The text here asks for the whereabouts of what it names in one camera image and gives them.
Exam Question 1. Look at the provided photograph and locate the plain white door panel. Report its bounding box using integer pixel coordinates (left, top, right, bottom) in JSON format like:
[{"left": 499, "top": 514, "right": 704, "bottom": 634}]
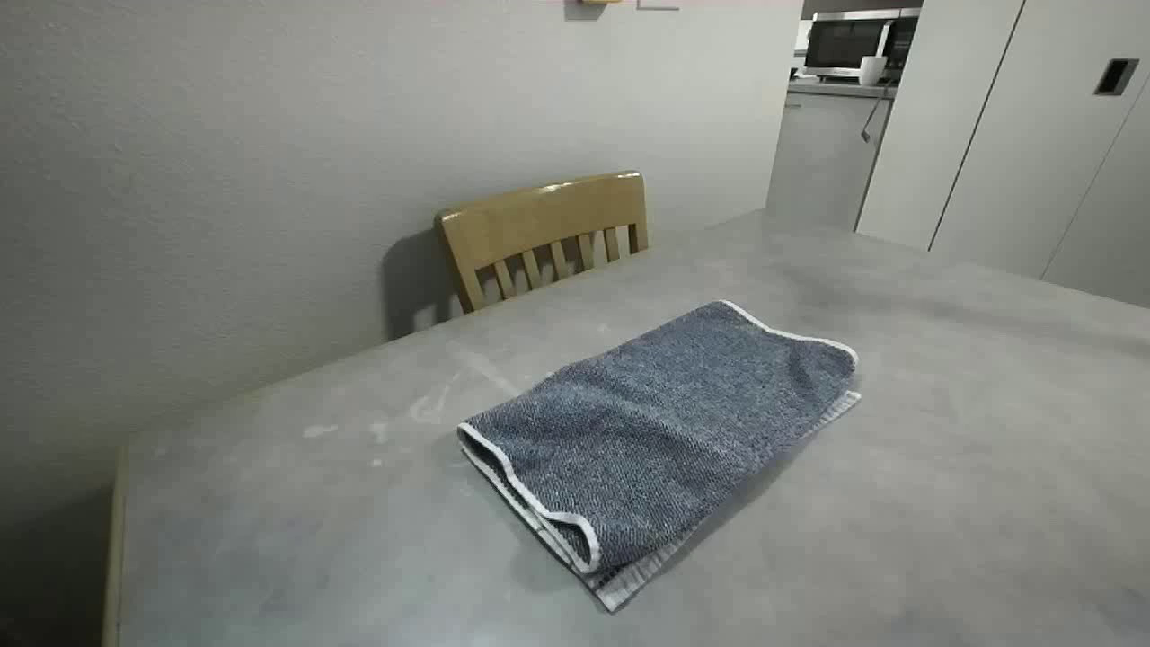
[{"left": 852, "top": 0, "right": 1029, "bottom": 256}]

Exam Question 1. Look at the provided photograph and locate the white counter cabinet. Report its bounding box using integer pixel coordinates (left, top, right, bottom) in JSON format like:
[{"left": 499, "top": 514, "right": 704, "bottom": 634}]
[{"left": 766, "top": 78, "right": 898, "bottom": 236}]

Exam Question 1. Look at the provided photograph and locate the white door with handle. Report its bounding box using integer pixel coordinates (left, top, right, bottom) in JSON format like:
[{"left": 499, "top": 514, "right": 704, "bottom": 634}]
[{"left": 931, "top": 0, "right": 1150, "bottom": 309}]

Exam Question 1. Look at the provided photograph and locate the white microwave oven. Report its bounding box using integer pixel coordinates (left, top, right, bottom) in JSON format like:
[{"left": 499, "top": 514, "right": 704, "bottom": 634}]
[{"left": 798, "top": 9, "right": 924, "bottom": 91}]

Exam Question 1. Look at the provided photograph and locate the blue-grey towel with white trim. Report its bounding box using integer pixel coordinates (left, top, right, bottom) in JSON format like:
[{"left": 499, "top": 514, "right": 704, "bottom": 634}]
[{"left": 454, "top": 300, "right": 865, "bottom": 616}]

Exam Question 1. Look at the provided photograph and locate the black recessed door handle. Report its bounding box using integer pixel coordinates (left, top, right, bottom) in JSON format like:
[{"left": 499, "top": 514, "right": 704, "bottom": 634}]
[{"left": 1090, "top": 53, "right": 1142, "bottom": 100}]

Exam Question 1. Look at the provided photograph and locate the wooden slat-back chair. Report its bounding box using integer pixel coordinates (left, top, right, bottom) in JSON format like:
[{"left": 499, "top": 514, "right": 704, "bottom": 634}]
[{"left": 433, "top": 166, "right": 653, "bottom": 315}]

